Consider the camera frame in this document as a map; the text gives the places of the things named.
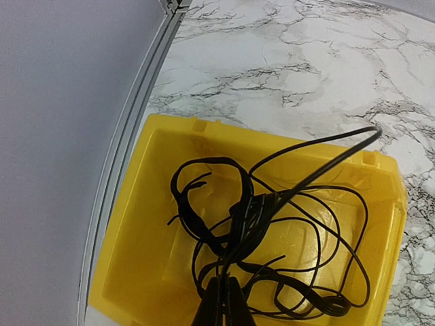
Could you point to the white translucent plastic bin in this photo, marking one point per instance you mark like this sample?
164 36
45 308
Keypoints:
93 317

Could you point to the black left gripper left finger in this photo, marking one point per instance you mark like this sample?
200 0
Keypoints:
209 312

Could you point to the far yellow plastic bin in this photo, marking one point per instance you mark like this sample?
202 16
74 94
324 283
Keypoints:
310 229

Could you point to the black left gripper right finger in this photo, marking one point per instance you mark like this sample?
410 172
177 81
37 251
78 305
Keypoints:
237 312

